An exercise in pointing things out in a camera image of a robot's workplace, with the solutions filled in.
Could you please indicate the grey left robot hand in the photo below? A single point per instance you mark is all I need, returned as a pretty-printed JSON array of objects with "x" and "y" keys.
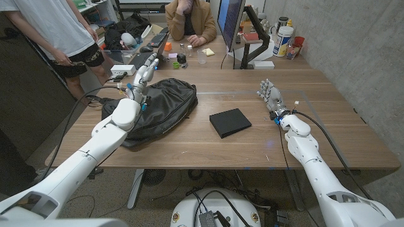
[{"x": 142, "y": 79}]

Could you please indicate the red book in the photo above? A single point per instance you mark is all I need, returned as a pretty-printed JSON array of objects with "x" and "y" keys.
[{"x": 251, "y": 37}]

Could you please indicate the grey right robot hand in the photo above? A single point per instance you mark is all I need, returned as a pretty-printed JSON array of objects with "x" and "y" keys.
[{"x": 274, "y": 97}]

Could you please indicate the seated person in tan jacket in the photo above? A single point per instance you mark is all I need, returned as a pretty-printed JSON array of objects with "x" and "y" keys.
[{"x": 199, "y": 22}]

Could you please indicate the white capped vial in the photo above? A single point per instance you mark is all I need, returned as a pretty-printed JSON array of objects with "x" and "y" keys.
[{"x": 189, "y": 51}]

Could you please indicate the grey white rounded object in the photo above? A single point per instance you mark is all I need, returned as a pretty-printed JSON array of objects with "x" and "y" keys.
[{"x": 128, "y": 39}]

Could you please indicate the pink sticky note pad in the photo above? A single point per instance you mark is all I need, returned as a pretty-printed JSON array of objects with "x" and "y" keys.
[{"x": 172, "y": 55}]

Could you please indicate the black leather backpack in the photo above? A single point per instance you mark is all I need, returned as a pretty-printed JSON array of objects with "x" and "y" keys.
[{"x": 173, "y": 101}]

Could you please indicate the standing person in white t-shirt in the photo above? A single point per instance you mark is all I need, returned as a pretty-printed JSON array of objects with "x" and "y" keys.
[{"x": 53, "y": 25}]

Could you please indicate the black keyboard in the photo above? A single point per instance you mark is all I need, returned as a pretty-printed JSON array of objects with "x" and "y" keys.
[{"x": 157, "y": 40}]

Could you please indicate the dark computer mouse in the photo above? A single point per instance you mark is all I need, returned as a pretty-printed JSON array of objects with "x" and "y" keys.
[{"x": 146, "y": 49}]

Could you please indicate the white shelf unit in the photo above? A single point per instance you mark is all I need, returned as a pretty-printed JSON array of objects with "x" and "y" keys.
[{"x": 94, "y": 9}]

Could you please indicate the orange cube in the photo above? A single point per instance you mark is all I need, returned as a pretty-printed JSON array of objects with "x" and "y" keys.
[{"x": 168, "y": 47}]

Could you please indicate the black laptop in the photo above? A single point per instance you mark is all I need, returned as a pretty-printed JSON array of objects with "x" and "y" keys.
[{"x": 142, "y": 58}]

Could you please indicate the clear plastic cup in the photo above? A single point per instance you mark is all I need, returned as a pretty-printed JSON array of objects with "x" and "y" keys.
[{"x": 202, "y": 57}]

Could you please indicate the white power adapter box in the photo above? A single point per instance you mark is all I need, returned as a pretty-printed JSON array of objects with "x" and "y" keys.
[{"x": 122, "y": 69}]

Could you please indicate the white robot torso base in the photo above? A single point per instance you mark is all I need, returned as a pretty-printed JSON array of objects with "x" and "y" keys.
[{"x": 217, "y": 205}]

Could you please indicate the computer monitor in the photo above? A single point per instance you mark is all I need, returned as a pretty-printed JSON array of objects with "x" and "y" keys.
[{"x": 232, "y": 22}]

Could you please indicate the white flat box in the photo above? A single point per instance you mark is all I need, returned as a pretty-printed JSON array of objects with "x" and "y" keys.
[{"x": 264, "y": 65}]

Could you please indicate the black folder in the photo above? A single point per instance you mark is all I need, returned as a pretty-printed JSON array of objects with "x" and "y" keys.
[{"x": 229, "y": 122}]

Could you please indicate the black partition panel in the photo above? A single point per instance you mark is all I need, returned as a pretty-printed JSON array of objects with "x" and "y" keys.
[{"x": 28, "y": 94}]

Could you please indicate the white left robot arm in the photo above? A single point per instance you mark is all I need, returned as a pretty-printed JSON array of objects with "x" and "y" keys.
[{"x": 82, "y": 160}]

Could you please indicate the black lidded tumbler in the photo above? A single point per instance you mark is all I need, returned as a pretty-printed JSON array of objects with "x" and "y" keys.
[{"x": 282, "y": 22}]

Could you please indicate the white monitor base plate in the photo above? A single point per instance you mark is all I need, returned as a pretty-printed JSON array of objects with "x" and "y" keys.
[{"x": 262, "y": 52}]

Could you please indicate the clear plastic bin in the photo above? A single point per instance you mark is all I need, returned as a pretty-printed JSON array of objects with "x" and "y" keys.
[{"x": 121, "y": 56}]

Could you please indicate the black round floor fan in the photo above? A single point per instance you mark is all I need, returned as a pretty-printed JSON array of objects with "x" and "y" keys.
[{"x": 153, "y": 177}]

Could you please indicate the white wipes canister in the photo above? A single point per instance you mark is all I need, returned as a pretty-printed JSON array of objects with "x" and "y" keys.
[{"x": 282, "y": 42}]

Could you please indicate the small clear glass vial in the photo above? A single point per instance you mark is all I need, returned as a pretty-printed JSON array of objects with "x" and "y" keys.
[{"x": 182, "y": 49}]

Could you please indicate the yellow bottle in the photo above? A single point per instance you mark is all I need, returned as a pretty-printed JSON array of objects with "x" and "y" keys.
[{"x": 289, "y": 23}]

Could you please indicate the grey table leg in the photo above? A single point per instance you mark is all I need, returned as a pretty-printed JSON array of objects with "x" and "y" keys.
[
  {"x": 135, "y": 189},
  {"x": 295, "y": 192}
]

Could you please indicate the black mesh bag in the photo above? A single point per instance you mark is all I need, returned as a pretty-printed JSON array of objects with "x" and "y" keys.
[{"x": 132, "y": 25}]

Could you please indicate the small black jar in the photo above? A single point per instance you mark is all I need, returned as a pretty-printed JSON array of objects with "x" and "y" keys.
[{"x": 181, "y": 58}]

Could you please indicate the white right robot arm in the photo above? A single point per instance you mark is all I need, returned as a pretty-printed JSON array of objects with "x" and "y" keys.
[{"x": 318, "y": 176}]

